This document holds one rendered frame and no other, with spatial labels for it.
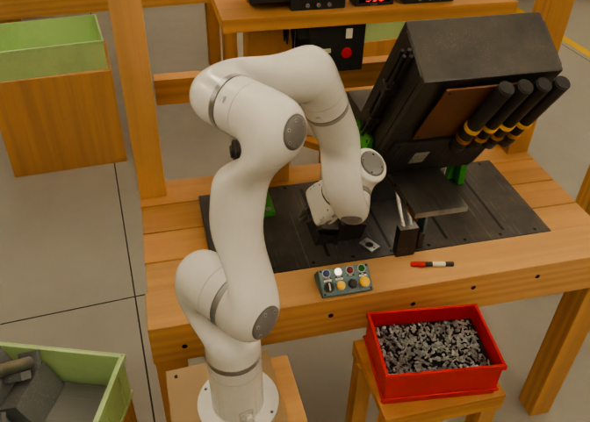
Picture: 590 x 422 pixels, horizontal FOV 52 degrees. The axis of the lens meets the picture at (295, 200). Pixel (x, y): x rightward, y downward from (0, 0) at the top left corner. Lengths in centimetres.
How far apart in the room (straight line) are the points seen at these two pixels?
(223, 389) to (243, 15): 99
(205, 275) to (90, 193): 259
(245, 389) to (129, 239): 209
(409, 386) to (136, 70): 118
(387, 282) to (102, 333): 153
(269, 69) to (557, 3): 140
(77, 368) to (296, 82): 95
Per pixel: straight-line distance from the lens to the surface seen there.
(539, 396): 265
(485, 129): 162
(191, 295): 119
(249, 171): 97
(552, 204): 230
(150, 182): 210
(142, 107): 195
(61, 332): 297
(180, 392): 153
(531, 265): 198
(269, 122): 93
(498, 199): 221
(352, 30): 184
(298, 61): 105
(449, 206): 174
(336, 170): 125
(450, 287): 187
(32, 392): 162
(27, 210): 371
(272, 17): 174
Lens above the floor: 216
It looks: 38 degrees down
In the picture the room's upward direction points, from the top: 2 degrees clockwise
